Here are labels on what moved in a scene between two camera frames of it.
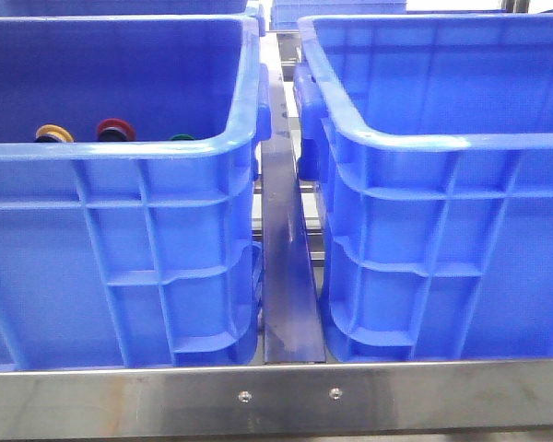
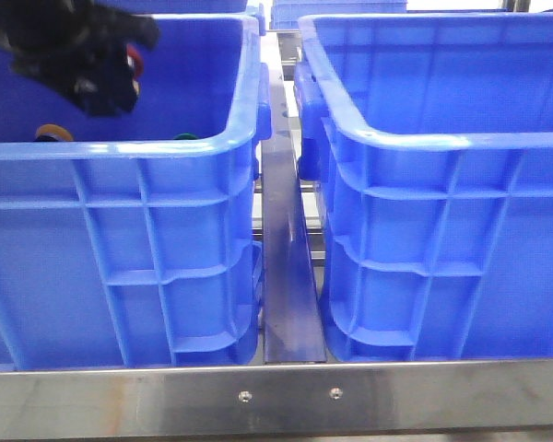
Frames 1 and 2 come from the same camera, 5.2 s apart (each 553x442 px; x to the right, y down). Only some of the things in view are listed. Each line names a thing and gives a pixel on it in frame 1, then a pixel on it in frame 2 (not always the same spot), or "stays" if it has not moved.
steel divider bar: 292,330 stays
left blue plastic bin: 120,191 stays
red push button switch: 115,130 to 135,60
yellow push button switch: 52,133 stays
